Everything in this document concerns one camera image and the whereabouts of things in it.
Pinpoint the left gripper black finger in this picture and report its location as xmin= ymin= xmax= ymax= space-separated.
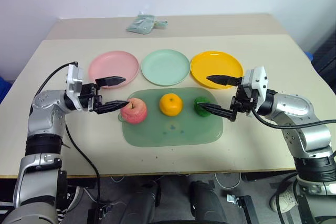
xmin=94 ymin=76 xmax=127 ymax=89
xmin=92 ymin=100 xmax=130 ymax=115

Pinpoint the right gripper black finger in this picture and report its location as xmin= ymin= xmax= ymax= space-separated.
xmin=198 ymin=102 xmax=237 ymax=123
xmin=205 ymin=74 xmax=243 ymax=86

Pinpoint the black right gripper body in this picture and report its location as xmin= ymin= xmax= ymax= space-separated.
xmin=230 ymin=83 xmax=258 ymax=114

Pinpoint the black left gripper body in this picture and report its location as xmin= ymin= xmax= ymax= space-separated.
xmin=78 ymin=82 xmax=104 ymax=112

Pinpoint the pink plate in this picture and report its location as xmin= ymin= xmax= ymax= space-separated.
xmin=88 ymin=50 xmax=140 ymax=87

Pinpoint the yellow plate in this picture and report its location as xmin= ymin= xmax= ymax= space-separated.
xmin=191 ymin=50 xmax=244 ymax=90

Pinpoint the green pepper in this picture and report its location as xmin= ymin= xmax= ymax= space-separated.
xmin=193 ymin=96 xmax=215 ymax=118

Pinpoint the orange fruit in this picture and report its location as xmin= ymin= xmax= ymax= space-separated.
xmin=159 ymin=93 xmax=184 ymax=117

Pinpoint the light green plate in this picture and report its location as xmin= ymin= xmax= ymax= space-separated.
xmin=141 ymin=49 xmax=191 ymax=87

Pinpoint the red apple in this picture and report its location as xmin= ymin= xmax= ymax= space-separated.
xmin=120 ymin=98 xmax=148 ymax=125

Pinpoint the translucent green tray mat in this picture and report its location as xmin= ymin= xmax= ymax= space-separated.
xmin=118 ymin=87 xmax=224 ymax=147

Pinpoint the blue cloth object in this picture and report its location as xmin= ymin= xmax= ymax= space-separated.
xmin=0 ymin=76 xmax=13 ymax=104

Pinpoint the black ribbed case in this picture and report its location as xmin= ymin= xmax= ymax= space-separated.
xmin=310 ymin=28 xmax=336 ymax=89

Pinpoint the dark rounded shape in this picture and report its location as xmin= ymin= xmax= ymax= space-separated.
xmin=120 ymin=179 xmax=161 ymax=224
xmin=190 ymin=180 xmax=229 ymax=224

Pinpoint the white sneaker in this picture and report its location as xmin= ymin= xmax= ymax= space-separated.
xmin=269 ymin=186 xmax=299 ymax=213

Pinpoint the black and white striped cloth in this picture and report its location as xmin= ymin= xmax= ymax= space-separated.
xmin=0 ymin=201 xmax=17 ymax=215

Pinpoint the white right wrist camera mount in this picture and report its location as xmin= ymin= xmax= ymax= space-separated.
xmin=241 ymin=66 xmax=269 ymax=112

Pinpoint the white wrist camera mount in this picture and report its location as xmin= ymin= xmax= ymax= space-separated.
xmin=64 ymin=62 xmax=85 ymax=97
xmin=241 ymin=66 xmax=269 ymax=112

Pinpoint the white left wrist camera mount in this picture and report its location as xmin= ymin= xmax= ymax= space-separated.
xmin=64 ymin=62 xmax=85 ymax=97

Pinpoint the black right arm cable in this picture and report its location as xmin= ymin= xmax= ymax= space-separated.
xmin=250 ymin=104 xmax=336 ymax=130

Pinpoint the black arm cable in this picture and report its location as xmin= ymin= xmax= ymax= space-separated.
xmin=34 ymin=61 xmax=102 ymax=219
xmin=250 ymin=104 xmax=336 ymax=130

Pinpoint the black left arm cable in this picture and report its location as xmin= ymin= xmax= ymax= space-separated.
xmin=34 ymin=61 xmax=102 ymax=219

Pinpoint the white cable under table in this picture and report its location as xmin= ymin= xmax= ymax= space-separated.
xmin=214 ymin=173 xmax=243 ymax=189

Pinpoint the black metal bracket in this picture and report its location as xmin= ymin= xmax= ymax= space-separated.
xmin=226 ymin=194 xmax=260 ymax=224

